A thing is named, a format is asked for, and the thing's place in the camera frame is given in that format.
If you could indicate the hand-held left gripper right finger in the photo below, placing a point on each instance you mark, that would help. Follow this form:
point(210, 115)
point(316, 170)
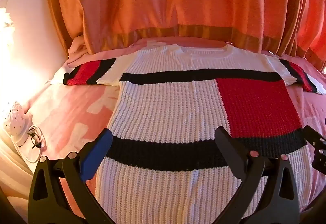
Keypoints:
point(225, 147)

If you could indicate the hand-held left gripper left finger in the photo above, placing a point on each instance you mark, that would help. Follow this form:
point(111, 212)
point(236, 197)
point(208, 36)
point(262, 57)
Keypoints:
point(98, 152)

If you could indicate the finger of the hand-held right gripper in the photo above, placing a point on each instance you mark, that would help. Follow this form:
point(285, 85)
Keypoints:
point(320, 160)
point(314, 135)

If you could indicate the white red black knit sweater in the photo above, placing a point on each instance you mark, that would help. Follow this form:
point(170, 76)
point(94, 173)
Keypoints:
point(165, 117)

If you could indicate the pink patterned bed blanket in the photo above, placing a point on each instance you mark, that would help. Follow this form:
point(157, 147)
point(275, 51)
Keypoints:
point(73, 111)

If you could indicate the black eyeglasses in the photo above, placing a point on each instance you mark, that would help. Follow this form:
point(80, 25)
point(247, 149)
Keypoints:
point(35, 137)

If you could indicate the white dotted round object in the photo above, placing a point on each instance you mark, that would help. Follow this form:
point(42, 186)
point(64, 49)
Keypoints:
point(15, 119)

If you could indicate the pink pillow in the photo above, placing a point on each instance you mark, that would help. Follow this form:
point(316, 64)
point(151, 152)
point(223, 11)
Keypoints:
point(79, 48)

